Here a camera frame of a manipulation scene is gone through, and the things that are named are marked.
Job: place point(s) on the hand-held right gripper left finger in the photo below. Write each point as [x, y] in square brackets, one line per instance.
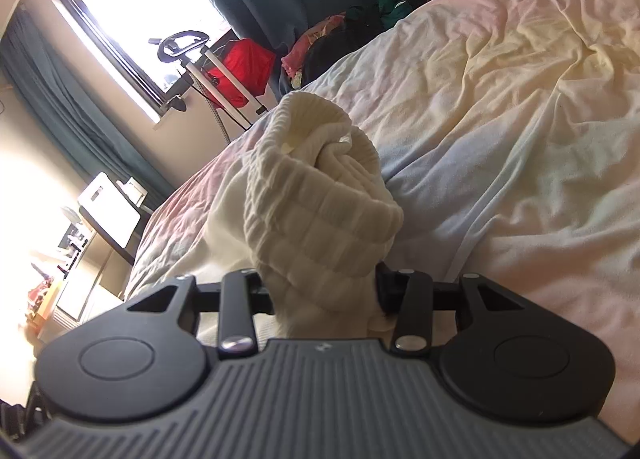
[265, 303]

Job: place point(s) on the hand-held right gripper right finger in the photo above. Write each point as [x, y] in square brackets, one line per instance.
[387, 289]

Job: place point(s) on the white ribbed sock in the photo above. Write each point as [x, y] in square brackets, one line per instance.
[320, 199]

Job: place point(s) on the pile of assorted clothes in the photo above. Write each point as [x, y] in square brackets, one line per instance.
[340, 44]

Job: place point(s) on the white backed chair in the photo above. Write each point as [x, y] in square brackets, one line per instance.
[107, 219]

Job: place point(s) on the white vanity dresser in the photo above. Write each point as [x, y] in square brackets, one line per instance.
[75, 299]

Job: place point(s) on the small black object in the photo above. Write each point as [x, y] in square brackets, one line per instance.
[177, 103]

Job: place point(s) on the pastel tie-dye duvet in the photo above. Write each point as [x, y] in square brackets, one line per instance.
[525, 114]

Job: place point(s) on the orange tray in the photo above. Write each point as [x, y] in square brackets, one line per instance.
[40, 301]

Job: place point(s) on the red bag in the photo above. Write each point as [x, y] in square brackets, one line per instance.
[245, 64]

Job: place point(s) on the garment steamer stand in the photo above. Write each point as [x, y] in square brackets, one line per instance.
[165, 50]

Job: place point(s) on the narrow blue curtain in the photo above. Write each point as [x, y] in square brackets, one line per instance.
[60, 109]

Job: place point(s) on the white wall outlet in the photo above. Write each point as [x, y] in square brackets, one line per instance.
[134, 190]

